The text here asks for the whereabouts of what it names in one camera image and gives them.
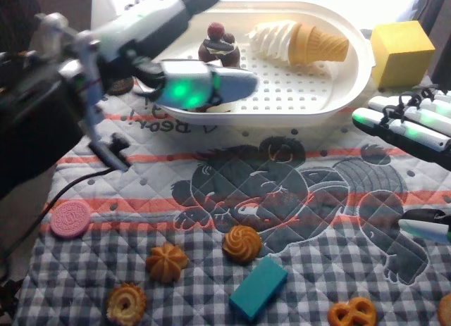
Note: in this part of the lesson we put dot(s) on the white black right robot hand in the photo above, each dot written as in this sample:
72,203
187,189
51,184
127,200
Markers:
405,125

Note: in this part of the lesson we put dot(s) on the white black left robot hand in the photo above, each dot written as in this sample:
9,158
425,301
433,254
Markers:
197,81

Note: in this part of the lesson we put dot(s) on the chocolate cupcake toy with cherries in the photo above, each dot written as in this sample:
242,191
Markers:
220,48

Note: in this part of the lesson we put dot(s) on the toy ice cream cone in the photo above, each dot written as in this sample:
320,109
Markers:
310,41

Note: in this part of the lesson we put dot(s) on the white perforated oval tray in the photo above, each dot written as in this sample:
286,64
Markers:
289,93

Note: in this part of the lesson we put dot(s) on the yellow cube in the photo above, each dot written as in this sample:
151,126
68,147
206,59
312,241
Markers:
401,58

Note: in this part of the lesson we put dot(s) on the brown sandwich cookie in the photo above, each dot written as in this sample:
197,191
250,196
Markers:
120,87

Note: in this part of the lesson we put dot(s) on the grey quilt with bear print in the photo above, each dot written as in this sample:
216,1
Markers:
317,199

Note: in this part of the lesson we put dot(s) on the dark grey curtain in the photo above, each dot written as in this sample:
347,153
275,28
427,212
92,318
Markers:
435,9

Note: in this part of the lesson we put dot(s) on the golden swirl cookie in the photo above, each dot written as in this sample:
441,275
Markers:
242,243
166,263

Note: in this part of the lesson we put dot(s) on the pink sandwich cookie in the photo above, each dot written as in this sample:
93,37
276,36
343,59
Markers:
70,219

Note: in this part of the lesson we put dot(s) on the round tan cookie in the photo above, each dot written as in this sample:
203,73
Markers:
445,310

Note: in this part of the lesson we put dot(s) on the pretzel shaped cookie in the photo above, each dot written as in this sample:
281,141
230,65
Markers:
352,313

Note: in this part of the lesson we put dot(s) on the teal rectangular block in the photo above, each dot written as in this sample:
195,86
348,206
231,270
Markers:
259,289

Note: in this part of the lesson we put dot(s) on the silver metal bracket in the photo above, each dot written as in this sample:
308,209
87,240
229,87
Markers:
92,104

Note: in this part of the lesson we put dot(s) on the black camera box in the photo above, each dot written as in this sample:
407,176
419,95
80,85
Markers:
35,129

